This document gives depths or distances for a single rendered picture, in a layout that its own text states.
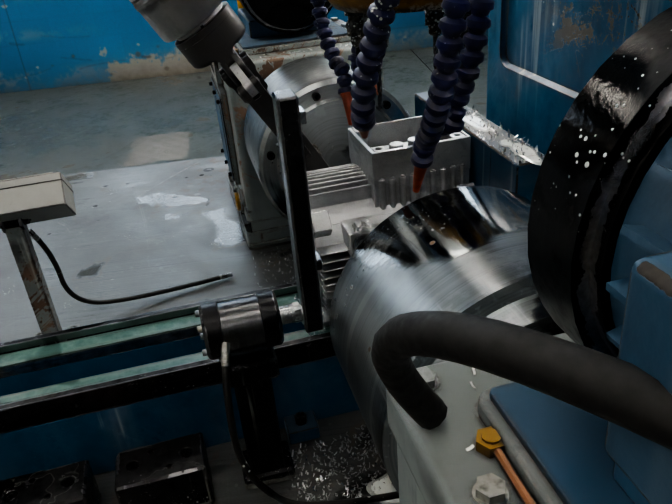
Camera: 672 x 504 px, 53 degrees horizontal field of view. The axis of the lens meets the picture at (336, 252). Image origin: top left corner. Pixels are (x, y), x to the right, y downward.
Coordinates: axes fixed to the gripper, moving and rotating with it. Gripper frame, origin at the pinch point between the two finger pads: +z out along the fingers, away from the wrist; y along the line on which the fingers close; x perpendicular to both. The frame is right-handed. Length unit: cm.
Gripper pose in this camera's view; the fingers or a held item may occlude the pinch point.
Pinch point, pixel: (305, 155)
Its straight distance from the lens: 85.4
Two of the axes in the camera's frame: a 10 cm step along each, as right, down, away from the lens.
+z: 5.6, 6.6, 5.1
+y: -2.5, -4.5, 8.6
